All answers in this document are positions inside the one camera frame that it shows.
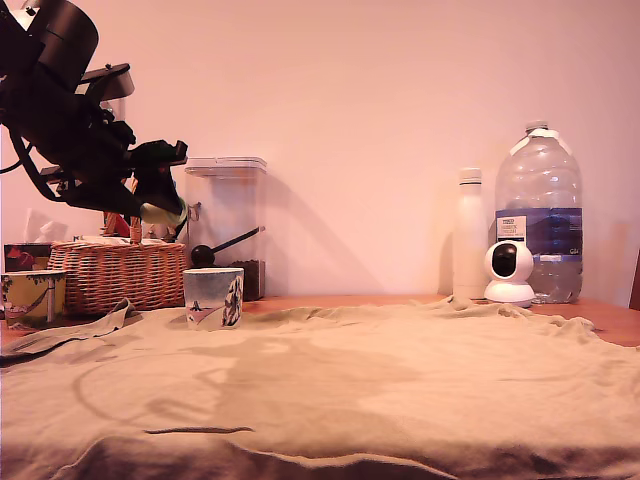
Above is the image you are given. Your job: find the pale green coffee capsule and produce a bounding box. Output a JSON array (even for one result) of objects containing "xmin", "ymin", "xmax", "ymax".
[{"xmin": 139, "ymin": 199, "xmax": 190, "ymax": 226}]

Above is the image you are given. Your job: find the black coffee scoop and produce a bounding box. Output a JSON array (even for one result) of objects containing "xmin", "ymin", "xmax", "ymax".
[{"xmin": 190, "ymin": 226, "xmax": 266, "ymax": 269}]

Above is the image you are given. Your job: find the white cup with landscape print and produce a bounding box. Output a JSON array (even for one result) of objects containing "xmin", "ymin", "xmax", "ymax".
[{"xmin": 182, "ymin": 267, "xmax": 245, "ymax": 331}]

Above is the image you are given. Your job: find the white printed box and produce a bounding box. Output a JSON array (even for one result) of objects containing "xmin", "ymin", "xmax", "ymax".
[{"xmin": 72, "ymin": 234, "xmax": 169, "ymax": 246}]

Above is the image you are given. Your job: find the white tissue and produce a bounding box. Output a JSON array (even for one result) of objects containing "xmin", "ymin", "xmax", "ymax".
[{"xmin": 25, "ymin": 208, "xmax": 69, "ymax": 245}]

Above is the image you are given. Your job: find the clear plastic storage container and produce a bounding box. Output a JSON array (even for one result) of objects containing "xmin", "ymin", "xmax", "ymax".
[{"xmin": 184, "ymin": 156, "xmax": 268, "ymax": 301}]

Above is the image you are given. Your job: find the yellow patterned mug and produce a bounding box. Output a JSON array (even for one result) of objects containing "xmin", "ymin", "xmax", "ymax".
[{"xmin": 0, "ymin": 269, "xmax": 68, "ymax": 329}]

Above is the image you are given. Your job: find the beige cloth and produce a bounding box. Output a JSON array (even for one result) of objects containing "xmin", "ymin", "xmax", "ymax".
[{"xmin": 0, "ymin": 294, "xmax": 640, "ymax": 480}]

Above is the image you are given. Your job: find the white metal bottle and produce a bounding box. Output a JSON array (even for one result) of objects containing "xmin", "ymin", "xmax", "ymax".
[{"xmin": 453, "ymin": 168, "xmax": 490, "ymax": 300}]

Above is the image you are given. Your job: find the large clear water bottle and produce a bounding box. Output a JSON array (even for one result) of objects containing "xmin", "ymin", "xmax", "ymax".
[{"xmin": 494, "ymin": 120, "xmax": 584, "ymax": 305}]

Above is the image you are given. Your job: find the wicker basket with handle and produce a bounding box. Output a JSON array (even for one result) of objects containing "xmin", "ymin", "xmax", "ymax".
[{"xmin": 48, "ymin": 212, "xmax": 187, "ymax": 315}]

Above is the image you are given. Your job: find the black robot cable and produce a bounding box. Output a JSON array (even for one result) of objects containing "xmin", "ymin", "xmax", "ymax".
[{"xmin": 0, "ymin": 124, "xmax": 51, "ymax": 201}]

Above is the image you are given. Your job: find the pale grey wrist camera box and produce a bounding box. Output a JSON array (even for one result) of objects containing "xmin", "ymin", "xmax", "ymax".
[{"xmin": 79, "ymin": 63, "xmax": 136, "ymax": 104}]

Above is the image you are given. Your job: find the small white round camera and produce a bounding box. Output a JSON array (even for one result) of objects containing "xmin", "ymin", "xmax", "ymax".
[{"xmin": 483, "ymin": 242, "xmax": 535, "ymax": 309}]

